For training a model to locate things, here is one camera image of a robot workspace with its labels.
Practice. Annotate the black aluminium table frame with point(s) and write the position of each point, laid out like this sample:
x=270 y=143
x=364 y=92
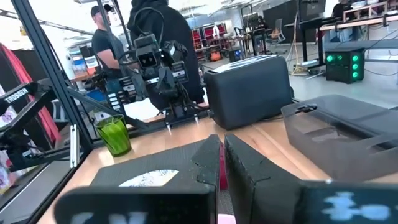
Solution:
x=46 y=62

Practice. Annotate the black monitor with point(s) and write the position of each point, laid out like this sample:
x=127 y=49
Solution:
x=311 y=9

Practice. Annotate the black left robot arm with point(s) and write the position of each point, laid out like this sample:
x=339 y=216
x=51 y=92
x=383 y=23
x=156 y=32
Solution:
x=174 y=51

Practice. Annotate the person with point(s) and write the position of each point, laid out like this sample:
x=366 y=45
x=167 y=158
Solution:
x=180 y=28
x=340 y=9
x=104 y=43

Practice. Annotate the green drinking glass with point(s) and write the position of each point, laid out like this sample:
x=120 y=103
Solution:
x=114 y=137

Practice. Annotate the grey office chair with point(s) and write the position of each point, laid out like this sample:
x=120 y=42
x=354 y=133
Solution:
x=277 y=32

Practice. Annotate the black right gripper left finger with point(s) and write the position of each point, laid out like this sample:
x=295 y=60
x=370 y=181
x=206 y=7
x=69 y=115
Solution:
x=140 y=205

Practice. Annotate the black Trossen-labelled strut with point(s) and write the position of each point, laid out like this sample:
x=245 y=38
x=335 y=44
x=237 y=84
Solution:
x=18 y=95

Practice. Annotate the silver frame bracket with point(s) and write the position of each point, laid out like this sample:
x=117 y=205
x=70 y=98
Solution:
x=74 y=146

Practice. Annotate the pink bowl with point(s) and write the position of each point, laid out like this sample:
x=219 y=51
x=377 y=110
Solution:
x=222 y=168

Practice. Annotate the white patterned plate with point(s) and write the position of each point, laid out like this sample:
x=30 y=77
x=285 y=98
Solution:
x=149 y=179

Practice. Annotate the black two-slot toaster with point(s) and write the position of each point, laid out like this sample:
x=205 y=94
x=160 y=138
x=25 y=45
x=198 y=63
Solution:
x=248 y=93

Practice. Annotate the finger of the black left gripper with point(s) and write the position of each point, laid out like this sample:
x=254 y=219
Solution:
x=136 y=88
x=166 y=79

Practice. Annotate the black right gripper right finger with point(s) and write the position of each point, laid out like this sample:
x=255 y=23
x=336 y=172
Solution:
x=264 y=199

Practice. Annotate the grey plastic container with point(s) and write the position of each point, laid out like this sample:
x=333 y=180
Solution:
x=342 y=140

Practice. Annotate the wooden top desk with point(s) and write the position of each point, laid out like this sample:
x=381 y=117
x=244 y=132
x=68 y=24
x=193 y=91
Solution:
x=357 y=22

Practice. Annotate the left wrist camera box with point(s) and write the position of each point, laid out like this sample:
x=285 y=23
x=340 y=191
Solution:
x=147 y=57

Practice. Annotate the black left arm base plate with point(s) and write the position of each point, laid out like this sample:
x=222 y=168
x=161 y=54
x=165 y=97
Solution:
x=183 y=116

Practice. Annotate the blue crate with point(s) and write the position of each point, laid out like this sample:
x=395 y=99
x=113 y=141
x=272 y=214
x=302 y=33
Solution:
x=95 y=95

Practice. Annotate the black box with green lights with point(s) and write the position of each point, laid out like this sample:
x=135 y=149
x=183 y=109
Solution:
x=343 y=67

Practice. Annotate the orange floor object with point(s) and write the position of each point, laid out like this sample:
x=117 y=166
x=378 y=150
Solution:
x=215 y=56

